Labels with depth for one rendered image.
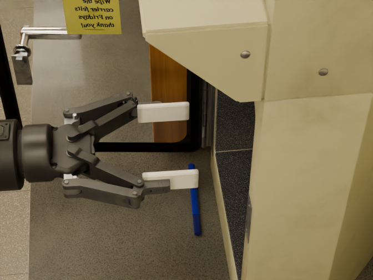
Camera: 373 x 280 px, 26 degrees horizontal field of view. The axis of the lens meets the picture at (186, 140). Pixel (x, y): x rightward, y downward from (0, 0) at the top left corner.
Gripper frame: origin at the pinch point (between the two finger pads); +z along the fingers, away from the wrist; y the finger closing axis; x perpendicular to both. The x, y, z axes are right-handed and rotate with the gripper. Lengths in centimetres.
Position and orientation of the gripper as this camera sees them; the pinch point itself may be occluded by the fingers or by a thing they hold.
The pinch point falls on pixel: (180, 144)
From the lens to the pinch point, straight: 105.7
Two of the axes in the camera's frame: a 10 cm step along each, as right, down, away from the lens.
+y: -0.9, -7.4, 6.7
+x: -0.1, 6.7, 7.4
